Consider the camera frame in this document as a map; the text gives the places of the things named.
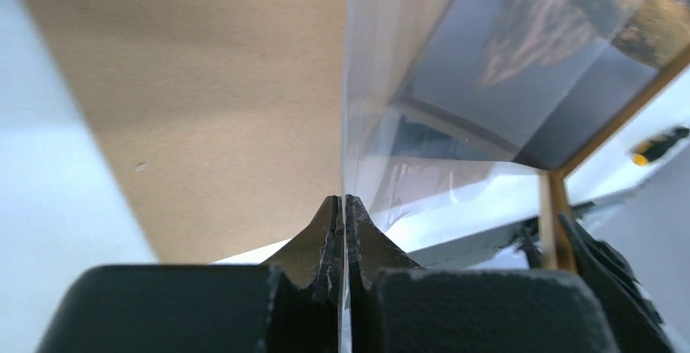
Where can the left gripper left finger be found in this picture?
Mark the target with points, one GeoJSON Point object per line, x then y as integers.
{"type": "Point", "coordinates": [305, 312]}

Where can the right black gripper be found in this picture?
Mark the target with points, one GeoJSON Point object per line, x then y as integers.
{"type": "Point", "coordinates": [634, 320]}

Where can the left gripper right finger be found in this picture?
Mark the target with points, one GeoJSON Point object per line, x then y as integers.
{"type": "Point", "coordinates": [369, 252]}

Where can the brown wooden photo frame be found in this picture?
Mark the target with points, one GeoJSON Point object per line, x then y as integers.
{"type": "Point", "coordinates": [557, 250]}

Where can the black orange handle screwdriver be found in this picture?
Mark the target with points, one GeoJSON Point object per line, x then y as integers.
{"type": "Point", "coordinates": [656, 147]}

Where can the clear glass pane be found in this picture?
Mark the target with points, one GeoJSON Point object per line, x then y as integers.
{"type": "Point", "coordinates": [389, 162]}

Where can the brown fibreboard backing board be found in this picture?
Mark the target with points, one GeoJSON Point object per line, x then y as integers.
{"type": "Point", "coordinates": [219, 118]}

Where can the mountain landscape photo print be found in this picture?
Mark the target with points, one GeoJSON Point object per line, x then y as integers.
{"type": "Point", "coordinates": [533, 81]}

